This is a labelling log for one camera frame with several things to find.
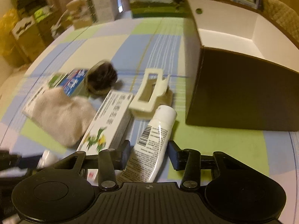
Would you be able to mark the long white green box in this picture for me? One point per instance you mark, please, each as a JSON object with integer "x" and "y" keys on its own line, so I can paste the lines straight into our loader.
{"x": 43, "y": 86}

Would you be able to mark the quilted beige chair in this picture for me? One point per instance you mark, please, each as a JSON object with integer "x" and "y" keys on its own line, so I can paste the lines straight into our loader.
{"x": 282, "y": 14}

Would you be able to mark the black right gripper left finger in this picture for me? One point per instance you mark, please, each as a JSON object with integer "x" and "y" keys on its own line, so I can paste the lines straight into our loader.
{"x": 110, "y": 160}

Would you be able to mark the small white bottle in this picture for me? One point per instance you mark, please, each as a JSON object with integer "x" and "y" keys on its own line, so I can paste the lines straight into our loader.
{"x": 47, "y": 159}

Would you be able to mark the brown storage box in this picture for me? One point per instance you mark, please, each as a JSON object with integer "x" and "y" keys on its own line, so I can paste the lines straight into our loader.
{"x": 241, "y": 68}

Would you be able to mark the blue gum blister pack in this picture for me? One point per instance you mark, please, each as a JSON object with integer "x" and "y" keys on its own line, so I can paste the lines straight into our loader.
{"x": 73, "y": 84}

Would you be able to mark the dark fuzzy scrunchie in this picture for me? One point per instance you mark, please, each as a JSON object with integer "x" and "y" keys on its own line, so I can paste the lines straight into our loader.
{"x": 100, "y": 78}

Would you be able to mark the white lotion tube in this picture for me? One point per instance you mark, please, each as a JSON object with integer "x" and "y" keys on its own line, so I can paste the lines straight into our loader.
{"x": 148, "y": 153}

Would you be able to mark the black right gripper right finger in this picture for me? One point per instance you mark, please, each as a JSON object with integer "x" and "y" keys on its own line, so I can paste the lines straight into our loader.
{"x": 189, "y": 161}

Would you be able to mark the cream plastic hair claw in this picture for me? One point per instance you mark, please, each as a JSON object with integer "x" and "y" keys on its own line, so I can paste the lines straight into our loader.
{"x": 153, "y": 92}

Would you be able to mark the beige white carton box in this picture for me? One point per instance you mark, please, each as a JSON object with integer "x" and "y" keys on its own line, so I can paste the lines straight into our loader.
{"x": 85, "y": 13}

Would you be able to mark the stacked cardboard boxes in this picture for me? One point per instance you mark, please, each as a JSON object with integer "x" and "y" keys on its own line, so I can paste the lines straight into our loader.
{"x": 33, "y": 32}

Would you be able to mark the white green medicine box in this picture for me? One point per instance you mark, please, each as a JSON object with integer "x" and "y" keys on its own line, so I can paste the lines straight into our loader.
{"x": 109, "y": 124}

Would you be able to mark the beige sock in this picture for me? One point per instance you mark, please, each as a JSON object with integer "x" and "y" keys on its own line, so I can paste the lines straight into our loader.
{"x": 64, "y": 118}

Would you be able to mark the yellow plastic bag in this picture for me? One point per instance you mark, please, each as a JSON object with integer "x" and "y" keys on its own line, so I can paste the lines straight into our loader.
{"x": 8, "y": 46}

